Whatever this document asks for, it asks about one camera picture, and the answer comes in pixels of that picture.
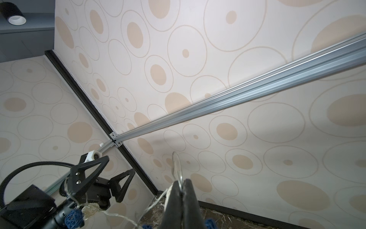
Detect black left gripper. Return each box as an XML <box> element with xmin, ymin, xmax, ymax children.
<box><xmin>48</xmin><ymin>155</ymin><xmax>136</xmax><ymax>229</ymax></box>

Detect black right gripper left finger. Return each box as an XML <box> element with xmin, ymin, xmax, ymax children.
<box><xmin>158</xmin><ymin>181</ymin><xmax>183</xmax><ymax>229</ymax></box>

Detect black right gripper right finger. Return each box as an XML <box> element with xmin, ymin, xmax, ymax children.
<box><xmin>182</xmin><ymin>179</ymin><xmax>206</xmax><ymax>229</ymax></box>

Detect string lights with rattan balls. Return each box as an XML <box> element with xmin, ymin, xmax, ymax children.
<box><xmin>67</xmin><ymin>152</ymin><xmax>217</xmax><ymax>229</ymax></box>

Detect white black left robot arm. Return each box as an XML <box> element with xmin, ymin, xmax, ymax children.
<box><xmin>1</xmin><ymin>156</ymin><xmax>135</xmax><ymax>229</ymax></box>

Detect black ceiling spot lamp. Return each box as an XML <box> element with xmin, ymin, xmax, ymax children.
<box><xmin>1</xmin><ymin>2</ymin><xmax>27</xmax><ymax>26</ymax></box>

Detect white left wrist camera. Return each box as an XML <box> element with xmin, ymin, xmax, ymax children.
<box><xmin>79</xmin><ymin>150</ymin><xmax>103</xmax><ymax>164</ymax></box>

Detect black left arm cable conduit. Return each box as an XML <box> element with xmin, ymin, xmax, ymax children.
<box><xmin>0</xmin><ymin>161</ymin><xmax>75</xmax><ymax>210</ymax></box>

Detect aluminium rail left wall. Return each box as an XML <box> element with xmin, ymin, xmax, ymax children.
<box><xmin>42</xmin><ymin>140</ymin><xmax>121</xmax><ymax>195</ymax></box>

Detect aluminium rail wall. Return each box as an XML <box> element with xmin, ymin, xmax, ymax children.
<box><xmin>112</xmin><ymin>33</ymin><xmax>366</xmax><ymax>142</ymax></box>
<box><xmin>42</xmin><ymin>140</ymin><xmax>121</xmax><ymax>195</ymax></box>

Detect aluminium rail back wall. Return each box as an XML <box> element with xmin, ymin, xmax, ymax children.
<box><xmin>112</xmin><ymin>33</ymin><xmax>366</xmax><ymax>142</ymax></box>

